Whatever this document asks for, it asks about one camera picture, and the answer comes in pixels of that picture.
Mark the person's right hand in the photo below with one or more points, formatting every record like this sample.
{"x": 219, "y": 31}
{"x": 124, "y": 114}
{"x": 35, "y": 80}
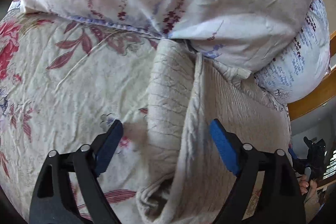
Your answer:
{"x": 307, "y": 187}

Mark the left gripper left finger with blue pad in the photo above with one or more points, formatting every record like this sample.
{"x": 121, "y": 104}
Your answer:
{"x": 67, "y": 189}

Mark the floral bed sheet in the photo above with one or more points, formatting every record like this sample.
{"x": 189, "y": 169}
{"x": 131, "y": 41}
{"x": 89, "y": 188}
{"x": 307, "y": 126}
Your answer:
{"x": 62, "y": 84}

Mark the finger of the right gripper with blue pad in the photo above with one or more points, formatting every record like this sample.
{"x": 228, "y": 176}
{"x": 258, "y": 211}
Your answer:
{"x": 292, "y": 154}

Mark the beige cable-knit sweater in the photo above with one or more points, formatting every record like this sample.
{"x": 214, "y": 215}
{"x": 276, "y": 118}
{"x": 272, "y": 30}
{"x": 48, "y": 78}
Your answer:
{"x": 187, "y": 180}

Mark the wooden headboard frame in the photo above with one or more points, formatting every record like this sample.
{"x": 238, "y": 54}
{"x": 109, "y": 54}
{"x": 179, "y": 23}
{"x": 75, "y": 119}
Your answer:
{"x": 324, "y": 92}

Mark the blue floral right pillow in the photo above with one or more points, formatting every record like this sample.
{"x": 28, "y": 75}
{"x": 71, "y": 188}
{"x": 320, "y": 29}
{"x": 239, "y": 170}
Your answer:
{"x": 302, "y": 65}

